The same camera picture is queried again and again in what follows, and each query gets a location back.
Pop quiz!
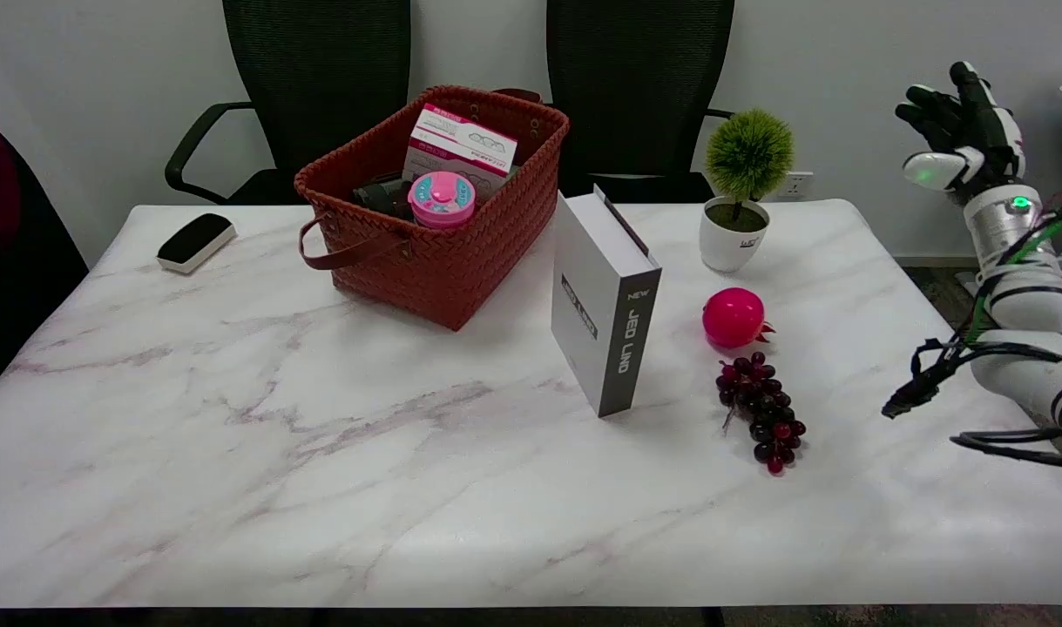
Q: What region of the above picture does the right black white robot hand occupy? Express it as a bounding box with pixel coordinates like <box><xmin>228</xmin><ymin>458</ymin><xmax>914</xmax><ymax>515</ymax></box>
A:
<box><xmin>895</xmin><ymin>61</ymin><xmax>1028</xmax><ymax>206</ymax></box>

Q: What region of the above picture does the green potted plant white pot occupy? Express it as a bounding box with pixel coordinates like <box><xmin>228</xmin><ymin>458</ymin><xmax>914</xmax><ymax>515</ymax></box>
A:
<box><xmin>699</xmin><ymin>108</ymin><xmax>795</xmax><ymax>273</ymax></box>

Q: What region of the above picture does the pink toy pomegranate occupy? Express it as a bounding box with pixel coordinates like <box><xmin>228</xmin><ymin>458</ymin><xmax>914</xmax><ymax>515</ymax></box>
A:
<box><xmin>702</xmin><ymin>287</ymin><xmax>775</xmax><ymax>350</ymax></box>

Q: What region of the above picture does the black mesh office chair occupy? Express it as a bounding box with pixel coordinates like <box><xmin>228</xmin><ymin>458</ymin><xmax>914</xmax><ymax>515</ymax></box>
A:
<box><xmin>164</xmin><ymin>0</ymin><xmax>412</xmax><ymax>206</ymax></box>
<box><xmin>545</xmin><ymin>0</ymin><xmax>736</xmax><ymax>204</ymax></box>

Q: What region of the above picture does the dark red grape bunch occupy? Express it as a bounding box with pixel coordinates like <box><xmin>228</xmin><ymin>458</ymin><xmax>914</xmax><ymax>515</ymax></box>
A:
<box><xmin>715</xmin><ymin>351</ymin><xmax>808</xmax><ymax>475</ymax></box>

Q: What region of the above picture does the grey white book box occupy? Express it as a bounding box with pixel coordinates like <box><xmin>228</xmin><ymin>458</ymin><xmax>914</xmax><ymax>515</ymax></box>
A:
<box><xmin>550</xmin><ymin>184</ymin><xmax>663</xmax><ymax>418</ymax></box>

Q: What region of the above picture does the white pink cardboard box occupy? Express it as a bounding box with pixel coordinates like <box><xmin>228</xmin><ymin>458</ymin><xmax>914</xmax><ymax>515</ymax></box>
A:
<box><xmin>402</xmin><ymin>103</ymin><xmax>519</xmax><ymax>203</ymax></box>

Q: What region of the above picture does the pink round lidded container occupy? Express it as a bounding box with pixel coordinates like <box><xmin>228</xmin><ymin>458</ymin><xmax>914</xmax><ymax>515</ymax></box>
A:
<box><xmin>408</xmin><ymin>171</ymin><xmax>477</xmax><ymax>230</ymax></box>

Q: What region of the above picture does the red woven basket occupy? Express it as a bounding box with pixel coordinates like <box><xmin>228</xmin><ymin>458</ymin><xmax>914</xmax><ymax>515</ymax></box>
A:
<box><xmin>294</xmin><ymin>84</ymin><xmax>572</xmax><ymax>333</ymax></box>

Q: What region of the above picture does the dark object inside basket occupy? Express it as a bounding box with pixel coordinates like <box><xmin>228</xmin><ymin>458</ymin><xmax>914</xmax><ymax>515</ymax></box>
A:
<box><xmin>352</xmin><ymin>177</ymin><xmax>415</xmax><ymax>220</ymax></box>

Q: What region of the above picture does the black white board eraser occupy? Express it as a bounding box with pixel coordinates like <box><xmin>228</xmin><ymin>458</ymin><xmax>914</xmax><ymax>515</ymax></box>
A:
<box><xmin>156</xmin><ymin>212</ymin><xmax>237</xmax><ymax>275</ymax></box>

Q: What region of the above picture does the dark bulky object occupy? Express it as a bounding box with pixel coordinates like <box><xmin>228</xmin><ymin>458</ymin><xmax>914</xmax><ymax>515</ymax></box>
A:
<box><xmin>0</xmin><ymin>111</ymin><xmax>90</xmax><ymax>407</ymax></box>

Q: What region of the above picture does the green cable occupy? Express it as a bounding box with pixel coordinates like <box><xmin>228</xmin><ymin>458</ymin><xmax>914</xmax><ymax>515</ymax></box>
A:
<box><xmin>964</xmin><ymin>202</ymin><xmax>1062</xmax><ymax>346</ymax></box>

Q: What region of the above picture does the black cable bundle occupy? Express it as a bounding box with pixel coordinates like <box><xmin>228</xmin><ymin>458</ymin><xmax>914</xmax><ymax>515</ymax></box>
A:
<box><xmin>881</xmin><ymin>338</ymin><xmax>1062</xmax><ymax>472</ymax></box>

